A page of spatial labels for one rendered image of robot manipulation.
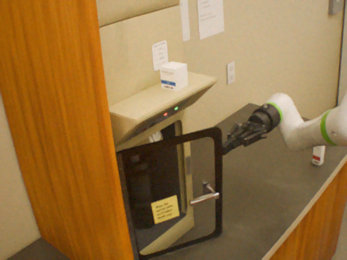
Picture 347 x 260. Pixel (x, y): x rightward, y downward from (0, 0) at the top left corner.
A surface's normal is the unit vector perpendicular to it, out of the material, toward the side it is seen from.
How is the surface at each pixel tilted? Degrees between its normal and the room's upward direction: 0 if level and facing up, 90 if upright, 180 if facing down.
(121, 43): 90
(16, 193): 90
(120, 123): 90
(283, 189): 0
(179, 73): 90
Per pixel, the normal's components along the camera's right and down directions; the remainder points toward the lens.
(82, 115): -0.64, 0.40
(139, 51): 0.76, 0.25
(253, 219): -0.07, -0.88
